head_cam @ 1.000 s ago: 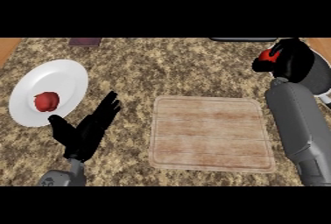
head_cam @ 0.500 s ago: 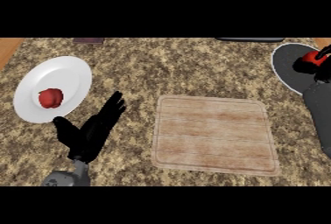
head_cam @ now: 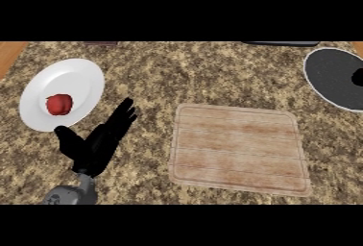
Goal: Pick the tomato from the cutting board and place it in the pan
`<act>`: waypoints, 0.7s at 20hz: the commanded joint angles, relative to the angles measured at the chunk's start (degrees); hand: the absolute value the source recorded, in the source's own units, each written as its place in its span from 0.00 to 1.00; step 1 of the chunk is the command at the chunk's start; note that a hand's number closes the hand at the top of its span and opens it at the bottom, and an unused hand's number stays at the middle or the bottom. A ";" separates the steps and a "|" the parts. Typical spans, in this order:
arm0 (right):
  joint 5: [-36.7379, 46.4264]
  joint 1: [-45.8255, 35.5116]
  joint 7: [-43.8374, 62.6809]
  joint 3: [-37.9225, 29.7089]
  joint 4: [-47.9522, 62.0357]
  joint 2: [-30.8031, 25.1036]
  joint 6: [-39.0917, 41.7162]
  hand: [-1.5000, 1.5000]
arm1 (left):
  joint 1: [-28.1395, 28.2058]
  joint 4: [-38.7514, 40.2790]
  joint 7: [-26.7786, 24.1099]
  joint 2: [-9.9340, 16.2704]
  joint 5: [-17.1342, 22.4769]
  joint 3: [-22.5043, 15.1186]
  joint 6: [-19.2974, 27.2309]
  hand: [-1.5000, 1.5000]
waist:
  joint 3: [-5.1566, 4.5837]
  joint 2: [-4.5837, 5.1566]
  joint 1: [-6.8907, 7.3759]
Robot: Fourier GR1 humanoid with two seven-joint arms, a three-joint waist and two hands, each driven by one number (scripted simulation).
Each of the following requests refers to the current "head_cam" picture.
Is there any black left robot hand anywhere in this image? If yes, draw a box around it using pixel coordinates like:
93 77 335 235
53 97 139 179

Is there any wooden cutting board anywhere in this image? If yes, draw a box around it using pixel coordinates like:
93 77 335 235
167 103 313 197

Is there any dark grey pan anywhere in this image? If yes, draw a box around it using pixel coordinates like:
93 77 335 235
302 47 363 113

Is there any white round plate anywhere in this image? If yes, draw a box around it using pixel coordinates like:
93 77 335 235
18 58 106 133

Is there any dark flat appliance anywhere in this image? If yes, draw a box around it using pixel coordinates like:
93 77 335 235
239 40 321 48

